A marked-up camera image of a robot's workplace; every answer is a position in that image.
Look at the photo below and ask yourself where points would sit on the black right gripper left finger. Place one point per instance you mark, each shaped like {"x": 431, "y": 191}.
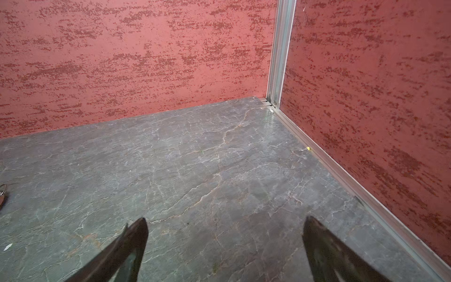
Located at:
{"x": 120, "y": 260}

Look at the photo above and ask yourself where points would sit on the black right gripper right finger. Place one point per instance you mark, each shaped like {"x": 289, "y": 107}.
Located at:
{"x": 331, "y": 260}

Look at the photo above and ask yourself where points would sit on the aluminium corner post right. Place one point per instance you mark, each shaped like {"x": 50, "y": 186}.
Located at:
{"x": 279, "y": 51}

